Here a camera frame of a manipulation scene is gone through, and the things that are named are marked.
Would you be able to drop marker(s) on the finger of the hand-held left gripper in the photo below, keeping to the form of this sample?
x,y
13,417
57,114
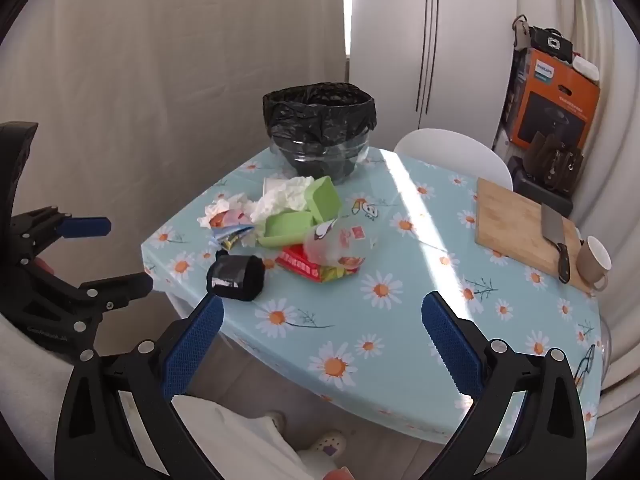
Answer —
x,y
82,226
125,287

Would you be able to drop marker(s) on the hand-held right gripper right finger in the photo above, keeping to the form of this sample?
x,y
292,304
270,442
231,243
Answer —
x,y
450,350

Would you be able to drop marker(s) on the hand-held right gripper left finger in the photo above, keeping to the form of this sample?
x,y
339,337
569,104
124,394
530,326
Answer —
x,y
194,347

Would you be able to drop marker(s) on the colourful foil wrapper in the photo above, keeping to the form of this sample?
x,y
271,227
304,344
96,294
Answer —
x,y
232,236

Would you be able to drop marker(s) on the small white tissue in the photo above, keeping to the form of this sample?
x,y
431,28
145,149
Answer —
x,y
220,210

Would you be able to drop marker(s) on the red snack packet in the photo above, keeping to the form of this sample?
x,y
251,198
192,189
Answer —
x,y
310,267

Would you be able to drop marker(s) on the green plastic lid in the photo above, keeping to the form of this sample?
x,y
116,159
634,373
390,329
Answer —
x,y
287,227

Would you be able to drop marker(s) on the white paper cup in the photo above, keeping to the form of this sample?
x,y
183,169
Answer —
x,y
335,242

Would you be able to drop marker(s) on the large white tissue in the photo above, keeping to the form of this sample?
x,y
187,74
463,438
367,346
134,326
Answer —
x,y
282,196

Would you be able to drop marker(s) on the green plastic box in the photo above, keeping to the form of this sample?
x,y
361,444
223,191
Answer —
x,y
326,197

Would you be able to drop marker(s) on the clear glass bowl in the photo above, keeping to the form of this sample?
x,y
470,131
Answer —
x,y
320,160

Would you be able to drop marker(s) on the black trash bag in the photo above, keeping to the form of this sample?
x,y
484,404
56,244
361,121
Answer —
x,y
320,107

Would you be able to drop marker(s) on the daisy print tablecloth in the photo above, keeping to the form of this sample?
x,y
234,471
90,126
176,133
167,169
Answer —
x,y
400,280

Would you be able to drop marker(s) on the person's white trousers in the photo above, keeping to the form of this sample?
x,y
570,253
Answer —
x,y
240,440

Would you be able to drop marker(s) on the wooden cutting board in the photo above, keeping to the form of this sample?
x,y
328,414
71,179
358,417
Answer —
x,y
515,225

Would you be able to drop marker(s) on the white slipper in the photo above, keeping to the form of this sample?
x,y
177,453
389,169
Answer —
x,y
327,444

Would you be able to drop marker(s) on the steel cleaver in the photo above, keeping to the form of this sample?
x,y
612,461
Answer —
x,y
554,230

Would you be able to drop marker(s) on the beige mug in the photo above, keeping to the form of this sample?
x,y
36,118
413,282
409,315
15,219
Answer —
x,y
592,262

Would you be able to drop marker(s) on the beige curtain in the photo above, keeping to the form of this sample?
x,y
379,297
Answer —
x,y
175,60

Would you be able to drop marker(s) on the white chair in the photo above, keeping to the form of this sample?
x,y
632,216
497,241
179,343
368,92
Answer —
x,y
455,152

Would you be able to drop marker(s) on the brown handbag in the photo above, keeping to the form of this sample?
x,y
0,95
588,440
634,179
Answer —
x,y
555,165

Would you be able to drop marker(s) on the orange appliance box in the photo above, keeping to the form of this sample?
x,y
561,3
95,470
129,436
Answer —
x,y
555,102

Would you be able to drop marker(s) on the white wardrobe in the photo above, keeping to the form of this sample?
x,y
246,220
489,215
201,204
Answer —
x,y
430,50

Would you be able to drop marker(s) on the black handbag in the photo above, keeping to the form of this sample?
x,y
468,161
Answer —
x,y
550,42

